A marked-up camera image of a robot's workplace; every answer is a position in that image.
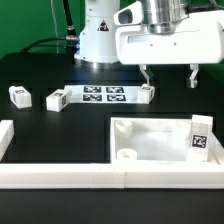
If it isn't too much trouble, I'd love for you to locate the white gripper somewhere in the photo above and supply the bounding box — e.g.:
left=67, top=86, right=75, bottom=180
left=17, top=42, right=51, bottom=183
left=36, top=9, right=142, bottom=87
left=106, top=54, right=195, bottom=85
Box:
left=115, top=10, right=224, bottom=88

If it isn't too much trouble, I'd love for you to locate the white square tabletop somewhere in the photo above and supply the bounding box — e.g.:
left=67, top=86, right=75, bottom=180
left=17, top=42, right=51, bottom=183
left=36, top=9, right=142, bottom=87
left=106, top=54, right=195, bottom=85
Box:
left=110, top=117, right=224, bottom=165

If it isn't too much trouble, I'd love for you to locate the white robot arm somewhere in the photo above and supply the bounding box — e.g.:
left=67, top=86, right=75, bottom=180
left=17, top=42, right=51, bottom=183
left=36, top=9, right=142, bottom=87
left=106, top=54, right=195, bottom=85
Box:
left=74, top=0, right=224, bottom=86

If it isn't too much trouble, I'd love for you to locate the white fiducial marker sheet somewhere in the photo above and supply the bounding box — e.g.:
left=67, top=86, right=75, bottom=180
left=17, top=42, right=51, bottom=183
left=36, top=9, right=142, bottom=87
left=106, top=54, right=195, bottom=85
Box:
left=65, top=85, right=140, bottom=104

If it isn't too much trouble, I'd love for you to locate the white U-shaped obstacle fence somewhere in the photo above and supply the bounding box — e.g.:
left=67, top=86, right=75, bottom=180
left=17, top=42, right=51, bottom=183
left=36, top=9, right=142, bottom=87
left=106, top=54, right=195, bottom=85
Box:
left=0, top=121, right=224, bottom=189

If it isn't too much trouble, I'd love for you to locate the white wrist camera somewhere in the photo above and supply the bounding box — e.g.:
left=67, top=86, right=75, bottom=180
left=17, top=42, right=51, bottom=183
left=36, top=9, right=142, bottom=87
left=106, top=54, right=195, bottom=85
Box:
left=114, top=1, right=144, bottom=26

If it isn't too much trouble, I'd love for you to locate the black cable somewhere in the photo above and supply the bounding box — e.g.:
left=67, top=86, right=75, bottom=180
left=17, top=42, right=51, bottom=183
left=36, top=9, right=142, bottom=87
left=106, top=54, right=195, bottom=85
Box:
left=20, top=0, right=81, bottom=54

